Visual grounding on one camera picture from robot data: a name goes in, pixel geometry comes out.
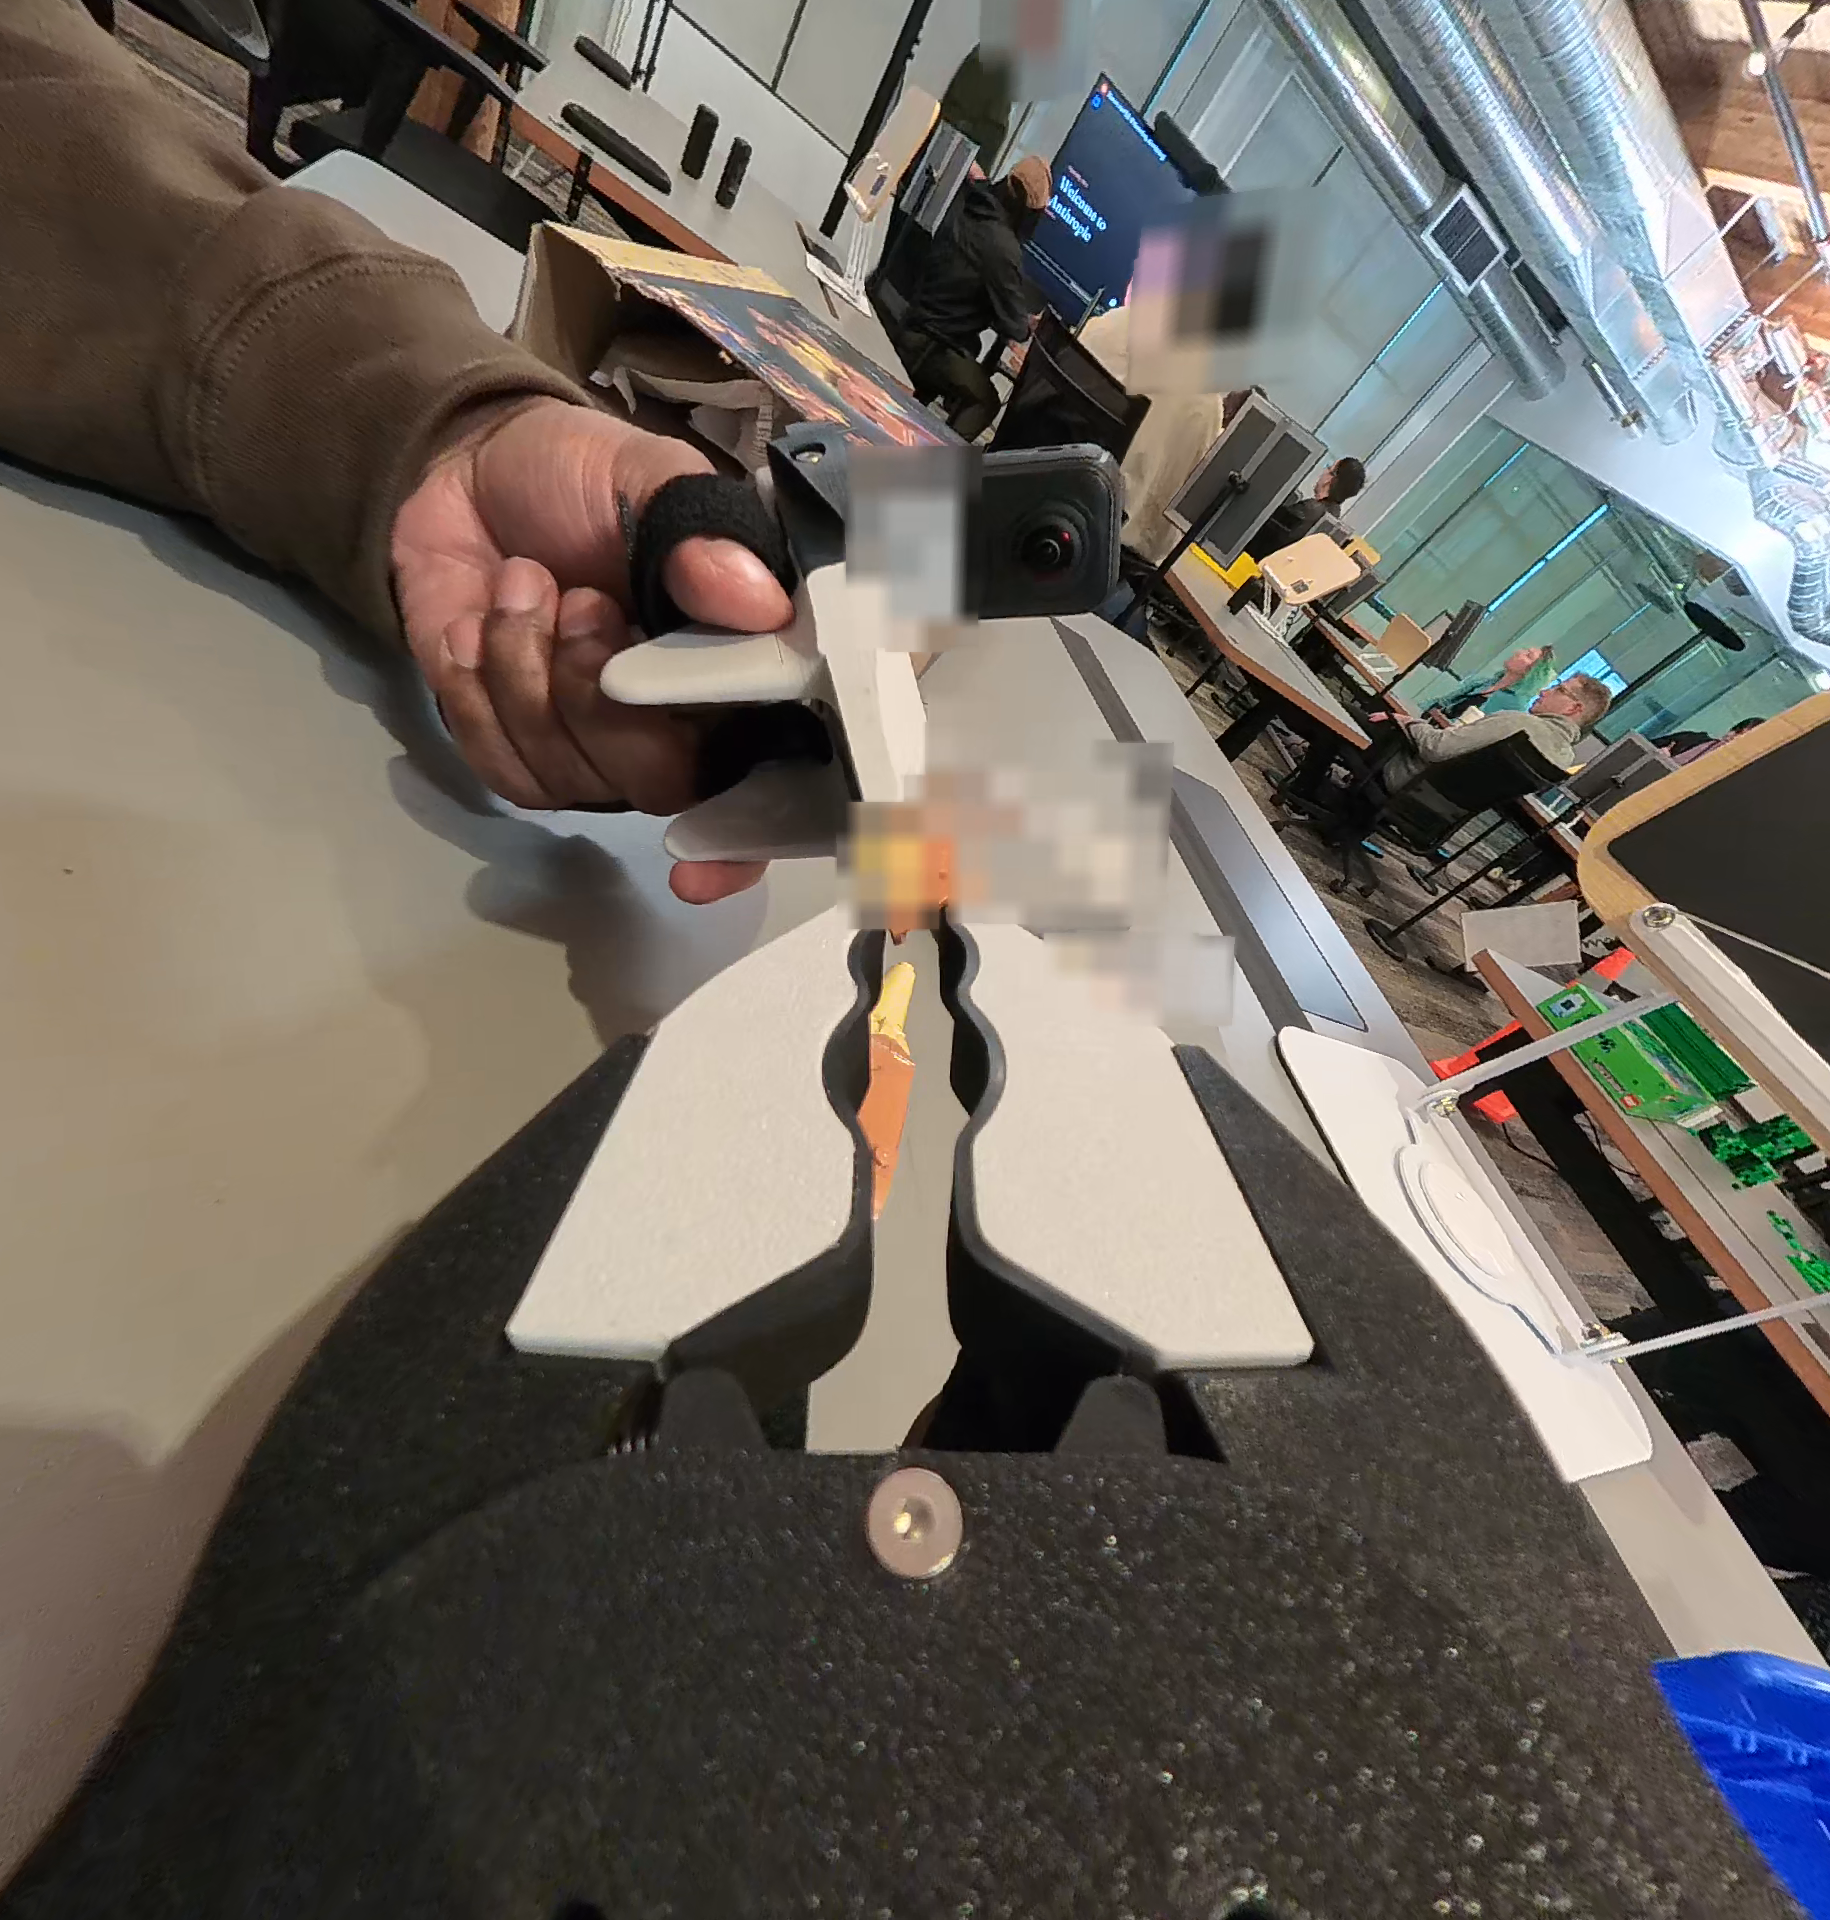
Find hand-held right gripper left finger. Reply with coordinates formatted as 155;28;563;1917
502;917;876;1367

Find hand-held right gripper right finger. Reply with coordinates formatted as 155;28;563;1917
934;917;1317;1375

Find orange and tan brick model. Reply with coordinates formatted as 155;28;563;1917
853;961;919;1220

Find blue plastic bin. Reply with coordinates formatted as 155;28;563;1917
1649;1650;1830;1920

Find person's left forearm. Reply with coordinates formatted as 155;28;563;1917
0;0;604;638

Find grey desk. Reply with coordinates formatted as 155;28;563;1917
0;149;1824;1920

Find person's left hand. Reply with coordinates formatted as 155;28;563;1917
388;400;797;906

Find grey monitor on stand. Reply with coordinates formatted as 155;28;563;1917
1161;393;1329;575

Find white board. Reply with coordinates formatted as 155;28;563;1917
1275;1025;1655;1488

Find background work table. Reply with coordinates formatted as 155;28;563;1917
1154;546;1379;758

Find long wooden table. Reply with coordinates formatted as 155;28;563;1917
502;60;873;318

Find crumpled white paper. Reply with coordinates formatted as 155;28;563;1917
591;332;773;460

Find printed cardboard box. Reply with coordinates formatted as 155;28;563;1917
510;223;959;469

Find black soundbar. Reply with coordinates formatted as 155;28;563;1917
560;104;675;198

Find green brick baseplates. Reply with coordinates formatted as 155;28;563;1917
1536;981;1758;1127

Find black board wooden rim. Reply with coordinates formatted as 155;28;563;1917
1579;706;1830;1210

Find dark wall screen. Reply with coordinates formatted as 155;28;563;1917
1020;73;1204;319

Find silver ventilation duct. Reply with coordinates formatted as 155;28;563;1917
1260;0;1568;405

